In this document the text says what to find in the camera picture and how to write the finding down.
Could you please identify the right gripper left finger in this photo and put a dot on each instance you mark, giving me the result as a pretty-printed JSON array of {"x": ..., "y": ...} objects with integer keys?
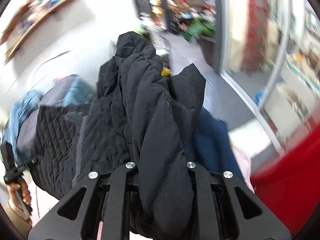
[{"x": 98, "y": 206}]

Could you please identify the black quilted jacket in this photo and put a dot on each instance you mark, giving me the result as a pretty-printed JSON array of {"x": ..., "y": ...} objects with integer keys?
[{"x": 137, "y": 115}]

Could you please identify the person left hand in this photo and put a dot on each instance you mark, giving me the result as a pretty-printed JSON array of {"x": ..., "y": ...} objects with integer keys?
[{"x": 19, "y": 197}]

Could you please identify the navy blue jacket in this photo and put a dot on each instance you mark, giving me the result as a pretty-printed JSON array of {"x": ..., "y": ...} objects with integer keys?
[{"x": 210, "y": 147}]

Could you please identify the blue grey bedding pile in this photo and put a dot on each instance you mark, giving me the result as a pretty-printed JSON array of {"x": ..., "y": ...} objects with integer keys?
[{"x": 21, "y": 127}]

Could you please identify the red fabric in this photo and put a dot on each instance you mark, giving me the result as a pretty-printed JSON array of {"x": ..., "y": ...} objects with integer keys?
[{"x": 290, "y": 187}]

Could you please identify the wooden wall shelf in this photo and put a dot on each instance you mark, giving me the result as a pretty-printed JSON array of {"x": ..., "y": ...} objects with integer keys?
[{"x": 25, "y": 21}]

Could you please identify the black wire rack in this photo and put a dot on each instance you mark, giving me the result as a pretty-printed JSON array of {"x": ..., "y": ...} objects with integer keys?
[{"x": 154, "y": 21}]

